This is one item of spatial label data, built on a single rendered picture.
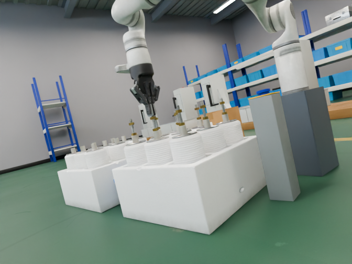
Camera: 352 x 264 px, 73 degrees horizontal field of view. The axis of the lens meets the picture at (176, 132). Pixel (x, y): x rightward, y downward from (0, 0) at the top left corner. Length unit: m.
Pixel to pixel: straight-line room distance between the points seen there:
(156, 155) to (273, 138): 0.35
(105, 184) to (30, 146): 5.75
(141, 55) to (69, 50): 6.67
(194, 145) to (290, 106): 0.43
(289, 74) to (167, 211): 0.64
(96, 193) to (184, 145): 0.52
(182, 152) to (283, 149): 0.28
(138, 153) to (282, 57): 0.62
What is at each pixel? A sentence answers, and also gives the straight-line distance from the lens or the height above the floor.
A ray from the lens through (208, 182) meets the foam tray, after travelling 0.64.
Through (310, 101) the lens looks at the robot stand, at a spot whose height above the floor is 0.26.
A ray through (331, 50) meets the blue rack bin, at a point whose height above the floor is 0.90.
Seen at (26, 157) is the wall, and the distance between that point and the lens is 6.76.
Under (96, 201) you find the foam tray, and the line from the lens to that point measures 1.07.
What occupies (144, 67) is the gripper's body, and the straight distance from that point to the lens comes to 0.76.
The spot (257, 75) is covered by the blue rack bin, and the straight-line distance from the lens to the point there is 6.11.
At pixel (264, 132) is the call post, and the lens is 0.74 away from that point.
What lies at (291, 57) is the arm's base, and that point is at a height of 0.42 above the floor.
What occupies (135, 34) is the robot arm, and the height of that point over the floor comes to 0.58.
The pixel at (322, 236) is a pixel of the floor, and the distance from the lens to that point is 0.62.
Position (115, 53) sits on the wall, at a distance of 7.79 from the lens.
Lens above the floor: 0.30
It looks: 3 degrees down
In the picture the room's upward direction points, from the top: 13 degrees counter-clockwise
